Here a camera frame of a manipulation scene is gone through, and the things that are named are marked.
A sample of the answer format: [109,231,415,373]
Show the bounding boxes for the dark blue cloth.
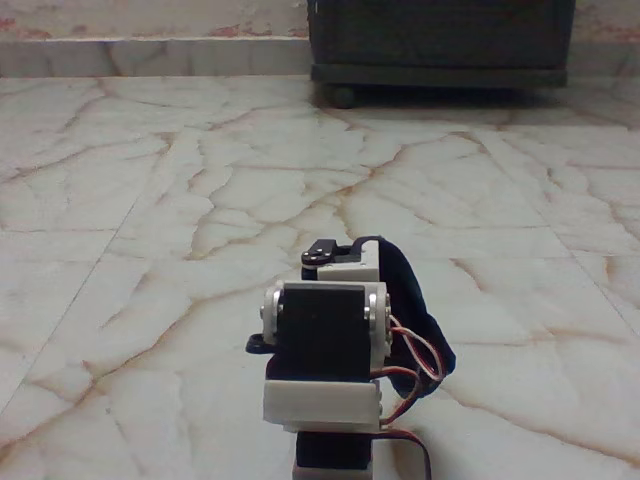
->
[374,238,459,400]

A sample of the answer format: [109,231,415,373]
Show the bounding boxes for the dark wooden cabinet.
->
[306,0,577,92]

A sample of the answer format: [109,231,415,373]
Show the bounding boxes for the red and white servo cable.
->
[388,314,446,384]

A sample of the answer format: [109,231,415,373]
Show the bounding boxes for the black red brown servo cable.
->
[372,364,435,480]

